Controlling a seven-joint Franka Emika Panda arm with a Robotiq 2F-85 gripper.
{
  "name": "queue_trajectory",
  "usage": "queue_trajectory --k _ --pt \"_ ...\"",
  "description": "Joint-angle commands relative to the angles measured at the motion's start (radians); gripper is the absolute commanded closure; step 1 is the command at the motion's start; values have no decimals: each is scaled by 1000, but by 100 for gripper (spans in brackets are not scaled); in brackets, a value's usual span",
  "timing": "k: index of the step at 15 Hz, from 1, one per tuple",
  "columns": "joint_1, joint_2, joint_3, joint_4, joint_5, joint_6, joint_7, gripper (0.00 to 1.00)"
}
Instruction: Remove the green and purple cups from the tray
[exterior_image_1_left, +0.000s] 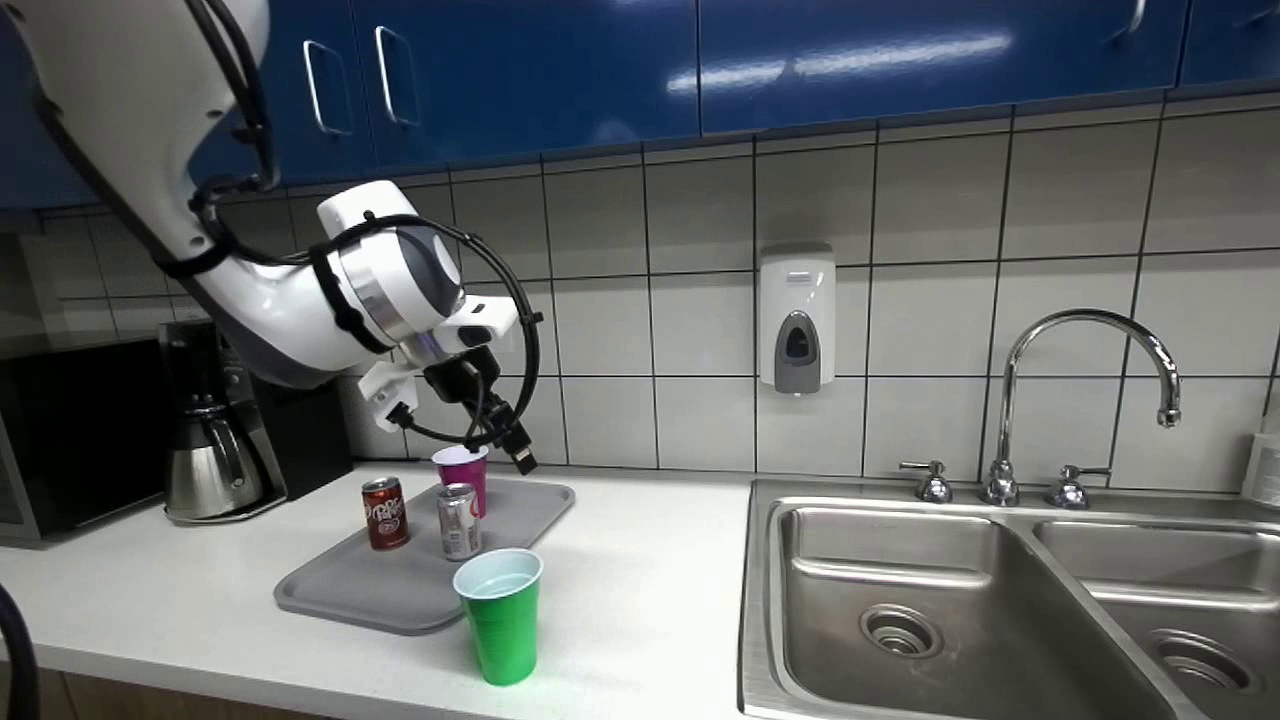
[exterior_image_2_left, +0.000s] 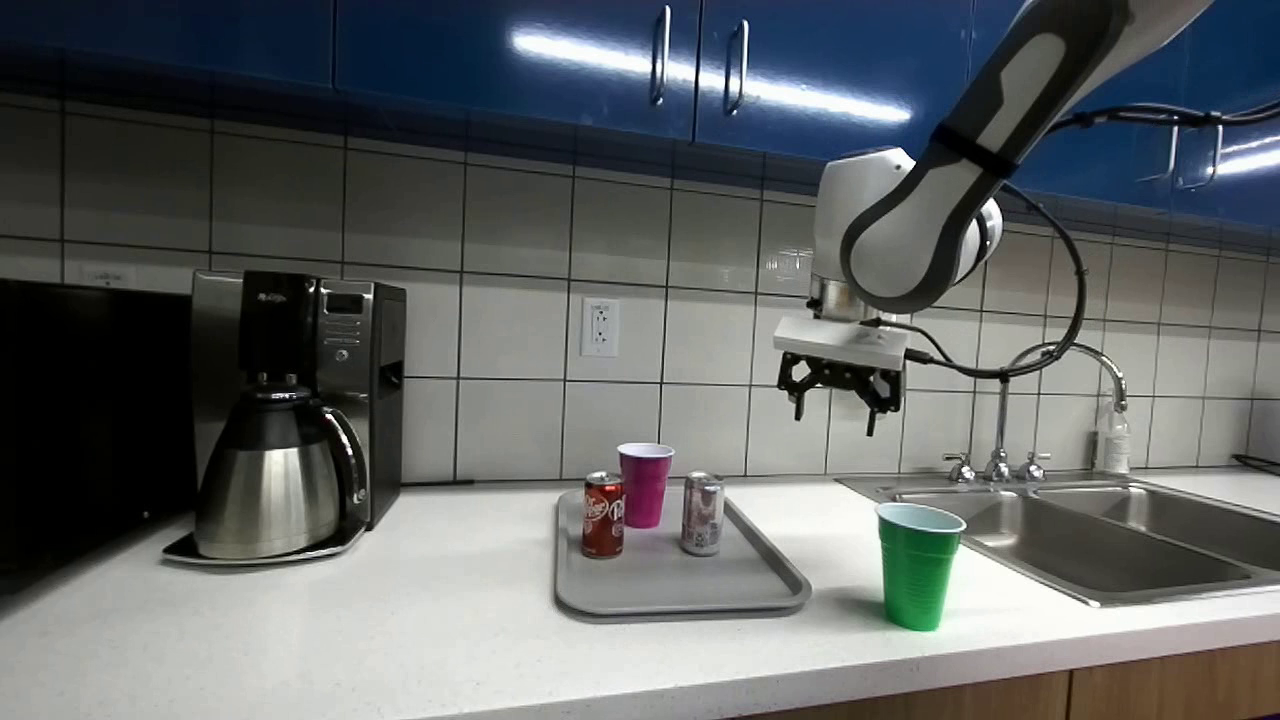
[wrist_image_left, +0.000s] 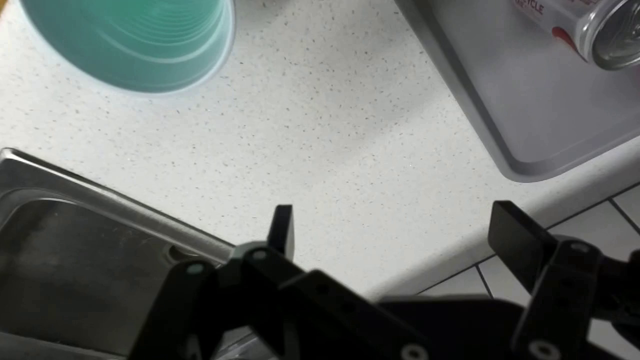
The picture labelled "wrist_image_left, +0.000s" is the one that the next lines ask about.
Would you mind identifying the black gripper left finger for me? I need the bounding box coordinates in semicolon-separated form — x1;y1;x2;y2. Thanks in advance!
126;202;429;360

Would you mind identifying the stainless steel double sink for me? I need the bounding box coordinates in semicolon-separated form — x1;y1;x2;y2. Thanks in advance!
0;146;256;360

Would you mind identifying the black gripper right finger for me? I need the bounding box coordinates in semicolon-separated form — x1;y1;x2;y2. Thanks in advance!
489;199;640;360

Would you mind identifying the silver soda can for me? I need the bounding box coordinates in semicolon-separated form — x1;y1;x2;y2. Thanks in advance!
512;0;640;73

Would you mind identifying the green plastic cup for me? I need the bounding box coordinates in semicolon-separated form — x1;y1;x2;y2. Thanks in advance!
19;0;236;95

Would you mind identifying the grey plastic tray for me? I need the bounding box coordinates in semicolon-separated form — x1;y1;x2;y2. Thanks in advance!
396;0;640;185

